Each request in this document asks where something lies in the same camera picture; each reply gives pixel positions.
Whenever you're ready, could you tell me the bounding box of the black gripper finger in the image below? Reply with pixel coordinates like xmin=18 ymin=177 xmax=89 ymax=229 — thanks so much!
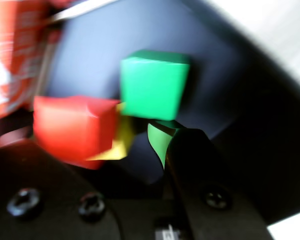
xmin=146 ymin=119 xmax=276 ymax=240
xmin=0 ymin=128 xmax=124 ymax=240

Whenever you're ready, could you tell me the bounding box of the red wooden cube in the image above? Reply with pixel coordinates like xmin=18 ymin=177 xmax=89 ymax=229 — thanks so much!
xmin=32 ymin=95 xmax=122 ymax=171

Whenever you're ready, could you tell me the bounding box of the yellow wooden cube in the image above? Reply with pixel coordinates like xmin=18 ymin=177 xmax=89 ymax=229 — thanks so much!
xmin=86 ymin=101 xmax=136 ymax=161

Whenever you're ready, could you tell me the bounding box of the green wooden cube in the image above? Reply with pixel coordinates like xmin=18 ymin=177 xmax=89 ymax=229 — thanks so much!
xmin=119 ymin=49 xmax=191 ymax=121

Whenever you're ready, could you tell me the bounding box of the black cardboard box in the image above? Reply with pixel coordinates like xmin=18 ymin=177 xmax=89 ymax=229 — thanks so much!
xmin=0 ymin=0 xmax=300 ymax=227

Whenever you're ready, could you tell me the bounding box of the red and white carton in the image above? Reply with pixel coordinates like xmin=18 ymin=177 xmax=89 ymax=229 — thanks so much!
xmin=0 ymin=0 xmax=66 ymax=120

